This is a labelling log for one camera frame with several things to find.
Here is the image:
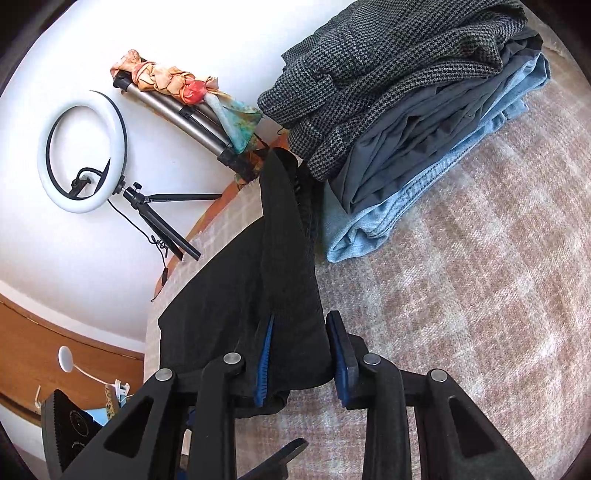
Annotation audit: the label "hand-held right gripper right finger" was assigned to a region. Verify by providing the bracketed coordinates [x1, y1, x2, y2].
[325, 311, 525, 480]

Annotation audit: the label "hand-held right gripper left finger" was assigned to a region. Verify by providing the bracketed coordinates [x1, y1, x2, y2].
[60, 314, 277, 480]

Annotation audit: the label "black pants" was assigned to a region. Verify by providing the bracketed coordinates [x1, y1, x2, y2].
[157, 147, 334, 408]

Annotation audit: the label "dark grey folded pants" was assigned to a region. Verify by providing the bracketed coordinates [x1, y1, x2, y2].
[341, 25, 544, 214]

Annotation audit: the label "grey houndstooth folded pants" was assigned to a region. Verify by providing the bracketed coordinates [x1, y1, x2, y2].
[257, 0, 528, 182]

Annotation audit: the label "small white desk lamp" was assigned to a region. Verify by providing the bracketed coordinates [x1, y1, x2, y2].
[57, 346, 128, 394]

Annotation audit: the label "brown wooden panel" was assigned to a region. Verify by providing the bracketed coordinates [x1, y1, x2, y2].
[0, 294, 145, 409]

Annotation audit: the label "light blue folded jeans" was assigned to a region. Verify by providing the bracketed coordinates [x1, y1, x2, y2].
[322, 52, 552, 264]

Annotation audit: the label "beige plaid blanket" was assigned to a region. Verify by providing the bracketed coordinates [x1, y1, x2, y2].
[144, 18, 591, 480]

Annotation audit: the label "small black tripod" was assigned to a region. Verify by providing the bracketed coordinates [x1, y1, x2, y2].
[111, 181, 221, 261]

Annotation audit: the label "silver folded tripod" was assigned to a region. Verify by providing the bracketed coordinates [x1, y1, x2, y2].
[112, 69, 271, 183]

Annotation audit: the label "colourful patterned scarf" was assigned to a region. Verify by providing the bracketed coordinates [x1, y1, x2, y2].
[110, 47, 267, 185]

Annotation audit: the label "black cable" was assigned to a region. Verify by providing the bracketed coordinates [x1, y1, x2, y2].
[107, 198, 170, 303]

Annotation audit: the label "wooden bed frame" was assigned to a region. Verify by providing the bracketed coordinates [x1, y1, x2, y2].
[154, 152, 278, 301]

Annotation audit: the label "white ring light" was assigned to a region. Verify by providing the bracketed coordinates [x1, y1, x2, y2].
[37, 90, 128, 214]

